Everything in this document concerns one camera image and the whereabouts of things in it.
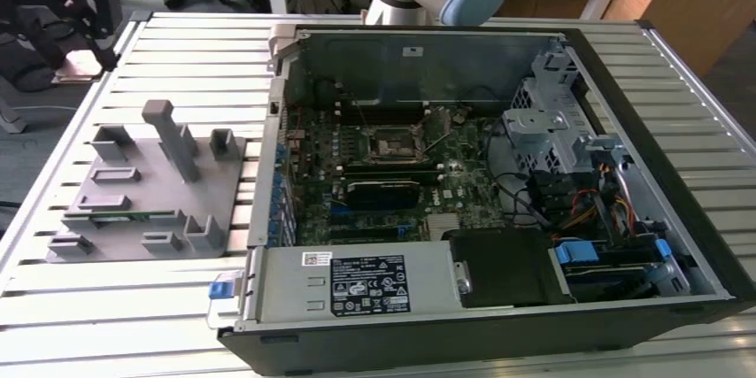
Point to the green motherboard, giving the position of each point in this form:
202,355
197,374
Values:
473,183

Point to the black RAM slot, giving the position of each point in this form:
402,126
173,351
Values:
390,167
381,111
381,104
390,175

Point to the silver disk bay cage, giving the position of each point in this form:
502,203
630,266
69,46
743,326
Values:
535,123

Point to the silver chipset heat sink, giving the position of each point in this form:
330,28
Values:
443,223

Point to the blue card retention clip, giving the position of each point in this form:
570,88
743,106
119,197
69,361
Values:
278,148
275,197
273,225
277,179

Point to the black open PC case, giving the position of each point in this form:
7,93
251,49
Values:
414,351

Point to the CPU socket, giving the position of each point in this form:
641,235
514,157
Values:
393,145

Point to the wooden cabinet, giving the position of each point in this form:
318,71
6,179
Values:
697,6

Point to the blue disk carrier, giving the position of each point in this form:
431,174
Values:
577,255

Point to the silver power supply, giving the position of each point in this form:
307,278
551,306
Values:
283,289

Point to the blue case release latch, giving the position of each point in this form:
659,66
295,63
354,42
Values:
221,287

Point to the round coin battery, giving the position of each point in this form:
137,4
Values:
459,117

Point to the black plastic shroud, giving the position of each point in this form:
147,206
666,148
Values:
509,267

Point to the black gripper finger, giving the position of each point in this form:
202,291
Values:
47,48
107,6

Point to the green RAM stick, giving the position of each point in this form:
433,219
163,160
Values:
118,218

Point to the black graphics card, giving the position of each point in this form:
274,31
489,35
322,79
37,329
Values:
385,196

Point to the grey parts rack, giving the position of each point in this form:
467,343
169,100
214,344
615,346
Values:
219,201

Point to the grey metal stand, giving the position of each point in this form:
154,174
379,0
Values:
13,121

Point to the metal locking lever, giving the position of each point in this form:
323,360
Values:
438,140

